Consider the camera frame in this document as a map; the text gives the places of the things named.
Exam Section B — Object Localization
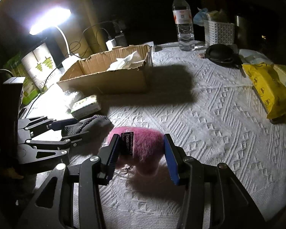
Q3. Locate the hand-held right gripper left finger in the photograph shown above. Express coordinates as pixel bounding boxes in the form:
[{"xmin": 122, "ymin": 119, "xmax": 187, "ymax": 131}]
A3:
[{"xmin": 17, "ymin": 134, "xmax": 121, "ymax": 229}]

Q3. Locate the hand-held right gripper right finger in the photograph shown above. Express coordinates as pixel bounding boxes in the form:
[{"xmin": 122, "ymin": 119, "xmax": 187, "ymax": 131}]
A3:
[{"xmin": 164, "ymin": 134, "xmax": 267, "ymax": 229}]

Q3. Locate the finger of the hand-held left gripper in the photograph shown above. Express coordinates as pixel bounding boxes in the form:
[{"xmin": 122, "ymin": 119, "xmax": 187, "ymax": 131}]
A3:
[
  {"xmin": 18, "ymin": 116, "xmax": 83, "ymax": 139},
  {"xmin": 18, "ymin": 123, "xmax": 91, "ymax": 165}
]

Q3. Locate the grey sock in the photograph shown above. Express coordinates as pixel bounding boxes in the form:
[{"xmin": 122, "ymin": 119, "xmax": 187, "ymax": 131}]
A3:
[{"xmin": 77, "ymin": 115, "xmax": 114, "ymax": 136}]

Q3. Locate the cardboard box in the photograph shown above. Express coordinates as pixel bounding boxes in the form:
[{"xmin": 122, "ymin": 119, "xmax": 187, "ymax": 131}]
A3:
[{"xmin": 56, "ymin": 44, "xmax": 153, "ymax": 94}]

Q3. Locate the white cloth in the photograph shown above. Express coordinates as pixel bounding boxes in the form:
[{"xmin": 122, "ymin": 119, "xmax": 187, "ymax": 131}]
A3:
[{"xmin": 107, "ymin": 51, "xmax": 146, "ymax": 71}]

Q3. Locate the person's left hand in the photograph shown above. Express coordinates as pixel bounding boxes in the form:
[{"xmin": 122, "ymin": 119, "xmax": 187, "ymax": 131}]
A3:
[{"xmin": 3, "ymin": 166, "xmax": 24, "ymax": 180}]

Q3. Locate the small tissue packet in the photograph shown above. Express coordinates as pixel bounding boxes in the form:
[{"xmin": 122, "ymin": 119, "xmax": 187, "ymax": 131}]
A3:
[{"xmin": 70, "ymin": 95, "xmax": 102, "ymax": 120}]

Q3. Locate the green plastic packet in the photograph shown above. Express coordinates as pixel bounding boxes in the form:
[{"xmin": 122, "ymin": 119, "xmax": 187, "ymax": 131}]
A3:
[{"xmin": 2, "ymin": 52, "xmax": 42, "ymax": 105}]

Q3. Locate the white textured tablecloth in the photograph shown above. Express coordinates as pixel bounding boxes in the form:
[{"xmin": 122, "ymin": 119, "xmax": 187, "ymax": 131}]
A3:
[{"xmin": 26, "ymin": 42, "xmax": 286, "ymax": 229}]

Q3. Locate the paper cup sleeve pack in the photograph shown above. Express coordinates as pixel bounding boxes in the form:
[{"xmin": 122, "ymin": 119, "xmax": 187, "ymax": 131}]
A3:
[{"xmin": 21, "ymin": 42, "xmax": 62, "ymax": 93}]

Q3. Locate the black power adapter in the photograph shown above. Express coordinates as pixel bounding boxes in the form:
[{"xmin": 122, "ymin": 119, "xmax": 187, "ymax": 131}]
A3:
[{"xmin": 113, "ymin": 21, "xmax": 127, "ymax": 47}]

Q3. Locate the white desk lamp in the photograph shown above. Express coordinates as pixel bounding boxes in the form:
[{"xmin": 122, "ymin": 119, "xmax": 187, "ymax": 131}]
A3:
[{"xmin": 29, "ymin": 8, "xmax": 81, "ymax": 70}]

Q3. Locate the yellow wipes packet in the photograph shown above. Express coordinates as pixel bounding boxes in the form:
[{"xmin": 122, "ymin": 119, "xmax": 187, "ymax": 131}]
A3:
[{"xmin": 242, "ymin": 63, "xmax": 286, "ymax": 124}]

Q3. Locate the black round pouch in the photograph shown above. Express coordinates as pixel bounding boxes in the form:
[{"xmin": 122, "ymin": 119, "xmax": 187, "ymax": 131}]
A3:
[{"xmin": 204, "ymin": 43, "xmax": 240, "ymax": 67}]

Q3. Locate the yellow curtain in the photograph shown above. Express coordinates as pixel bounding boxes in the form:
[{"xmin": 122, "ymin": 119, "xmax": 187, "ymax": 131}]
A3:
[{"xmin": 0, "ymin": 0, "xmax": 115, "ymax": 60}]

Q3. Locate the white woven basket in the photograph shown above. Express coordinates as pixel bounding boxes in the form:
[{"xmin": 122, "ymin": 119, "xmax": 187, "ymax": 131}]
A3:
[{"xmin": 203, "ymin": 19, "xmax": 235, "ymax": 47}]

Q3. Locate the clear water bottle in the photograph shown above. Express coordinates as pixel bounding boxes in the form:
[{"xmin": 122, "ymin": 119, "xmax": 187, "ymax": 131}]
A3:
[{"xmin": 172, "ymin": 0, "xmax": 195, "ymax": 52}]

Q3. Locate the blue plastic bag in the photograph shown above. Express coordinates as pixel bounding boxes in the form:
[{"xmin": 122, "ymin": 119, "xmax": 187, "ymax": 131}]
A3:
[{"xmin": 193, "ymin": 8, "xmax": 209, "ymax": 27}]

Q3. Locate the metal container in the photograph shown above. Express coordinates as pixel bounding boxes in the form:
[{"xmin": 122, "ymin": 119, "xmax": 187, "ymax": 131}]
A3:
[{"xmin": 234, "ymin": 14, "xmax": 255, "ymax": 49}]

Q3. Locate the thin lamp cable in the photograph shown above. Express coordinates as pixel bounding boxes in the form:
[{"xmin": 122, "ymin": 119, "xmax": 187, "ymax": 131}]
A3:
[{"xmin": 21, "ymin": 89, "xmax": 51, "ymax": 116}]

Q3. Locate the looped black cable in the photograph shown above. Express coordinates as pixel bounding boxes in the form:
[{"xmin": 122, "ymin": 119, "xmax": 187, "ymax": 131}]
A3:
[{"xmin": 69, "ymin": 21, "xmax": 115, "ymax": 58}]

